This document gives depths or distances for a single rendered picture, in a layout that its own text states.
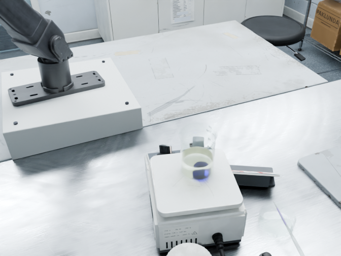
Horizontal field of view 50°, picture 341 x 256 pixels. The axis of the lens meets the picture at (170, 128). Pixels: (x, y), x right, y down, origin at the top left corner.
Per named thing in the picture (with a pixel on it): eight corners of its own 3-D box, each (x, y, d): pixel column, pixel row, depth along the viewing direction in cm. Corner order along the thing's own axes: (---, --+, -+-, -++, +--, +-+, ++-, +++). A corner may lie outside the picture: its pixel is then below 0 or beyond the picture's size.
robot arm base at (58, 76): (103, 53, 78) (92, 41, 83) (4, 71, 70) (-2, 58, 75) (106, 86, 82) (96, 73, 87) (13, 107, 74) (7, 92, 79)
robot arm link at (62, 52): (52, 39, 69) (72, 30, 73) (18, 31, 72) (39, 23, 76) (57, 70, 72) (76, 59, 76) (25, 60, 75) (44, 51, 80)
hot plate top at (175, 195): (149, 159, 58) (148, 155, 58) (222, 151, 59) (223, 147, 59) (158, 219, 49) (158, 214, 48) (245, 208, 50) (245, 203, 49)
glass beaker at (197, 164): (173, 166, 56) (172, 124, 51) (204, 157, 58) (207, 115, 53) (189, 193, 52) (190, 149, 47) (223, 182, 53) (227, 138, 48)
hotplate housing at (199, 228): (144, 164, 69) (141, 131, 64) (212, 157, 70) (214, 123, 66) (158, 270, 51) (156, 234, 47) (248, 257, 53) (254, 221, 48)
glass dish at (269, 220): (281, 206, 60) (283, 197, 59) (301, 233, 56) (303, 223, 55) (251, 215, 59) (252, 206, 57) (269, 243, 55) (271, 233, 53)
